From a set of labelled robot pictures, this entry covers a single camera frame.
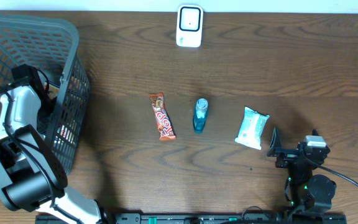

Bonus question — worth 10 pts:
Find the red chocolate bar wrapper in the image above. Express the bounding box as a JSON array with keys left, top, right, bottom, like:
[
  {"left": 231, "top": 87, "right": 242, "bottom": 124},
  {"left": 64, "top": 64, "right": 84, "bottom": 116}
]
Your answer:
[{"left": 149, "top": 92, "right": 177, "bottom": 141}]

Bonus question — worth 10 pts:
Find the white barcode scanner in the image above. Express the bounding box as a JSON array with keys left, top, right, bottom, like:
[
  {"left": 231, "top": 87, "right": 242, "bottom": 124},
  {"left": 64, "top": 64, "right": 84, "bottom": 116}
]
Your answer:
[{"left": 176, "top": 5, "right": 204, "bottom": 48}]

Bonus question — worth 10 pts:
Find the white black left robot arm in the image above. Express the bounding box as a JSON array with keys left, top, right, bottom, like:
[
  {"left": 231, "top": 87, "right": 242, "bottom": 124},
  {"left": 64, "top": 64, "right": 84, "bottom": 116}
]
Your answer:
[{"left": 0, "top": 86, "right": 108, "bottom": 223}]

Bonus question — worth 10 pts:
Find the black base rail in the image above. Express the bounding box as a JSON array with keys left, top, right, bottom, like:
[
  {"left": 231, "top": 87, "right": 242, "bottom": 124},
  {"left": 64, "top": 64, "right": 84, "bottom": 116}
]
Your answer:
[{"left": 113, "top": 213, "right": 347, "bottom": 224}]

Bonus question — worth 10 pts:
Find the teal mouthwash bottle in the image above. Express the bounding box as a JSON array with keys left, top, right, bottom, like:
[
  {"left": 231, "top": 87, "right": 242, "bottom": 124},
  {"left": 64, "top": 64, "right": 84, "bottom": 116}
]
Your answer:
[{"left": 193, "top": 98, "right": 208, "bottom": 133}]

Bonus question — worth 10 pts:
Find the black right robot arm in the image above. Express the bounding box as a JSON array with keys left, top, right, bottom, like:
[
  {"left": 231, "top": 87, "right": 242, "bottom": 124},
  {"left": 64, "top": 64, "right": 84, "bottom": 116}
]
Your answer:
[{"left": 267, "top": 128, "right": 336, "bottom": 220}]

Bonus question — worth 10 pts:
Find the yellow snack bag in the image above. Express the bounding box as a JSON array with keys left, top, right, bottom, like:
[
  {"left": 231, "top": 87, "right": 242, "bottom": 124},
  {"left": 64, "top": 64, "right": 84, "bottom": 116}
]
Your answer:
[{"left": 47, "top": 84, "right": 60, "bottom": 100}]

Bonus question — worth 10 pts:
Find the white teal wipes pack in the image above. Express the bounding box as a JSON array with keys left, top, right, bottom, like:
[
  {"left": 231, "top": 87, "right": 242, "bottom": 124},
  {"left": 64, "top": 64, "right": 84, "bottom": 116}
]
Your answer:
[{"left": 234, "top": 107, "right": 270, "bottom": 150}]

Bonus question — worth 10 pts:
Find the grey plastic basket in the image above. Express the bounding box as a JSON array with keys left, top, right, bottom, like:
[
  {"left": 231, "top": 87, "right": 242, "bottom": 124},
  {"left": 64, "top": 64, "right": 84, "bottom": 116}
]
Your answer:
[{"left": 0, "top": 14, "right": 90, "bottom": 173}]

